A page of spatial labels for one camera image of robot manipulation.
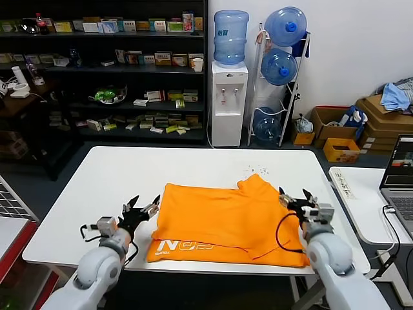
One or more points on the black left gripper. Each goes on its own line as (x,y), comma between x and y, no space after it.
(130,221)

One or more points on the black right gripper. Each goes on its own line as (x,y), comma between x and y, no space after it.
(300,210)

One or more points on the orange t-shirt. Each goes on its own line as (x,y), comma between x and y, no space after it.
(219,219)

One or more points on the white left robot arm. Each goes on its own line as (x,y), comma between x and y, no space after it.
(96,268)

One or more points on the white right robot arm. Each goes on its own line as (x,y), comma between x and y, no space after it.
(329,255)

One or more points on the handwritten paper label strip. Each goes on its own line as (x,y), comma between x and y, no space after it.
(343,183)

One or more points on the small yellow cardboard box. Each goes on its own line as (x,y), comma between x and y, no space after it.
(303,139)

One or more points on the orange printed cardboard box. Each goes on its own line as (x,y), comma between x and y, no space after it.
(340,154)

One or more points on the white side table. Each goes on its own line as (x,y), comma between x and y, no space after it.
(364,200)

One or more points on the open brown cardboard box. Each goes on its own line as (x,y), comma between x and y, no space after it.
(332,133)

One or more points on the grey plastic bag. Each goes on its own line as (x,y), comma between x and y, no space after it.
(302,124)

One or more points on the red white medicine box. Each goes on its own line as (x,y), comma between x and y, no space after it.
(157,130)
(155,96)

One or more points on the blue white bag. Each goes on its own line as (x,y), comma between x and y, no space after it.
(351,115)

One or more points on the flat white medicine box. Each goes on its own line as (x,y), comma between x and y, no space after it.
(140,103)
(107,63)

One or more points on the grey laptop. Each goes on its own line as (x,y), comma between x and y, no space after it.
(400,181)

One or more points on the black tripod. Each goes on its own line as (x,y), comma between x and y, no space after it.
(296,94)

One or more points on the large brown cardboard box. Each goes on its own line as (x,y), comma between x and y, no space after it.
(384,138)

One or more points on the small green medicine box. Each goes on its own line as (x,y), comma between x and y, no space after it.
(179,104)

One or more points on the white water dispenser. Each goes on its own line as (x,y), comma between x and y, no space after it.
(227,112)

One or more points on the glass bowl green snacks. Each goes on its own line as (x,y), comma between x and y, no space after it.
(108,95)

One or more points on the flat brown cardboard box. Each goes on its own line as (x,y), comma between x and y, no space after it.
(371,107)

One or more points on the white metal jug rack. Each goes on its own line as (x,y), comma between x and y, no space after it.
(256,80)

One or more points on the red white cart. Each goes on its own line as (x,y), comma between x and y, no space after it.
(19,245)

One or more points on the light blue cloth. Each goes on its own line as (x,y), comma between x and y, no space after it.
(392,97)

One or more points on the black shelving unit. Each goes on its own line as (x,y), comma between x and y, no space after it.
(96,73)

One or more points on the orange white medicine box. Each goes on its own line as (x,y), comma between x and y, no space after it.
(179,60)
(134,59)

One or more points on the white blue upright box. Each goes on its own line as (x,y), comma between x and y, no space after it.
(120,56)

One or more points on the white paper cup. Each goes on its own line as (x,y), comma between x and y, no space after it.
(198,65)

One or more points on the dark blue hanging cloth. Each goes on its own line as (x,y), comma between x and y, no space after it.
(300,47)

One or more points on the brown wooden desk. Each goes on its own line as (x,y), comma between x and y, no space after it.
(19,102)

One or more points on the small blue bottle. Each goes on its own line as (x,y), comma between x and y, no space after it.
(75,59)

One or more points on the green round object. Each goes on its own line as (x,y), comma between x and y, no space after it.
(9,304)

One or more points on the pink hanging cloth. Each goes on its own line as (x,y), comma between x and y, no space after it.
(260,39)

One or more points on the white round base device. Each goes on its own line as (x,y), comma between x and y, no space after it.
(20,90)

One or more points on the clear plastic bottle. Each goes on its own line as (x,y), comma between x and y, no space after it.
(34,72)

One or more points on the labelled blue water jug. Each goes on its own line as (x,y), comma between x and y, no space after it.
(229,38)

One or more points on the white cylindrical device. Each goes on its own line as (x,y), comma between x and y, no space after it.
(18,75)

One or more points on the white black gadget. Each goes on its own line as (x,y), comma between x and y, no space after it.
(3,89)

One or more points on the blue white medicine box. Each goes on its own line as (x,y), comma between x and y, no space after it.
(108,26)

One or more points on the colourful upright medicine box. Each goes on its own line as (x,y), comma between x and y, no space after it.
(188,22)

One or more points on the yellow white medicine box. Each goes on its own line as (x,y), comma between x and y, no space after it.
(63,26)

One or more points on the cola bottle red cap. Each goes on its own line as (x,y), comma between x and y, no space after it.
(41,25)

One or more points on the black shiny dome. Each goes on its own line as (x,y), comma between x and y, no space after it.
(29,26)

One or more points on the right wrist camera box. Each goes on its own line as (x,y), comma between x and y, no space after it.
(322,211)

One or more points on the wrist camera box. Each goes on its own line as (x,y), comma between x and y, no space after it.
(106,225)
(322,211)

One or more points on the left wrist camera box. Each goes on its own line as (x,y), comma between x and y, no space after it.
(106,225)

